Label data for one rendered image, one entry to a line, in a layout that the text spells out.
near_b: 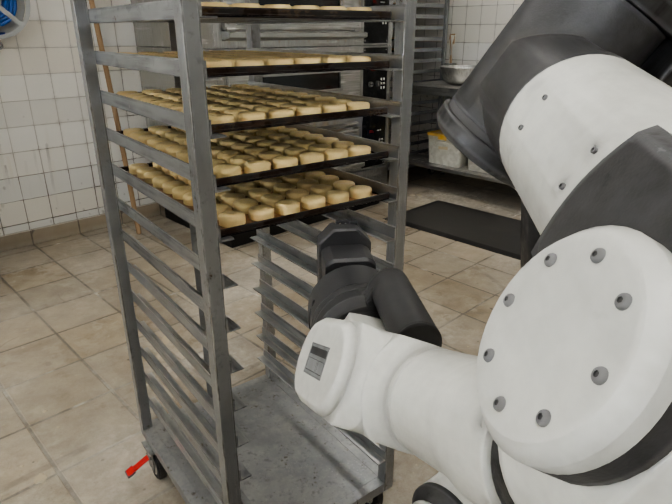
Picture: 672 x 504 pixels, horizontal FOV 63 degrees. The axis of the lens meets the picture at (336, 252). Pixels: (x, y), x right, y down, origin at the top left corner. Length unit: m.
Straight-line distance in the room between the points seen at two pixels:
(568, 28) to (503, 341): 0.25
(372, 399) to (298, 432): 1.44
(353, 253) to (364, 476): 1.15
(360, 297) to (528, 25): 0.23
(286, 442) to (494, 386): 1.56
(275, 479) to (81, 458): 0.72
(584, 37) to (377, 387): 0.25
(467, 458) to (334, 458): 1.44
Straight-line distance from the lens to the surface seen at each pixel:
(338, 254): 0.54
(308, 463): 1.67
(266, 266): 1.77
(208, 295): 1.00
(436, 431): 0.27
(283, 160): 1.05
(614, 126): 0.26
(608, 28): 0.40
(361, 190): 1.18
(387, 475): 1.61
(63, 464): 2.07
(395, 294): 0.41
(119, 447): 2.07
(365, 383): 0.33
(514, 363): 0.19
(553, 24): 0.40
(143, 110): 1.21
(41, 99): 3.95
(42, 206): 4.04
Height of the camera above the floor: 1.29
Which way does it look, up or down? 22 degrees down
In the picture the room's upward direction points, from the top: straight up
